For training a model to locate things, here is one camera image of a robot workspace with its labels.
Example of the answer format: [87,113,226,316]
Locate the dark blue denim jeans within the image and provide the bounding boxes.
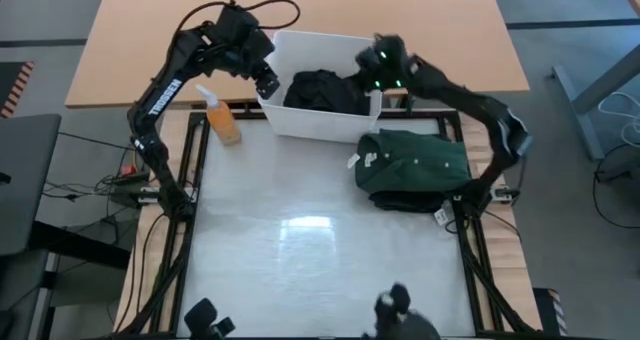
[372,193,450,215]

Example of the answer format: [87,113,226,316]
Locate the black leader arm handle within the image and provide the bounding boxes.
[183,297,236,340]
[360,281,442,340]

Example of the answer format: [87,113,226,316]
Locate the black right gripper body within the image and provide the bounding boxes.
[354,33,414,92]

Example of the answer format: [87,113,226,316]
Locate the black hazard-striped box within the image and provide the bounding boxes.
[532,287,569,337]

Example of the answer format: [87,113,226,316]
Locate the dark grey chair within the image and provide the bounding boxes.
[0,112,64,340]

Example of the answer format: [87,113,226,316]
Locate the dark green garment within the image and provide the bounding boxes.
[354,128,472,196]

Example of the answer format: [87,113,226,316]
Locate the black aluminium table frame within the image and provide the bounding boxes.
[117,107,541,340]

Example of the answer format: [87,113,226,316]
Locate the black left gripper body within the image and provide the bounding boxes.
[207,4,277,80]

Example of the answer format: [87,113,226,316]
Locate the black hazard-striped floor mat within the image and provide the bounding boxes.
[0,60,36,120]

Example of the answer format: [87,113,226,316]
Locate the orange spray bottle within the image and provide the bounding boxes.
[194,83,242,147]

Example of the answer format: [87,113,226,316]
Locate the white cable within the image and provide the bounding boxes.
[597,90,640,149]

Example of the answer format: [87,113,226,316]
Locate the white plastic laundry basket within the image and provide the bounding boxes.
[257,28,387,145]

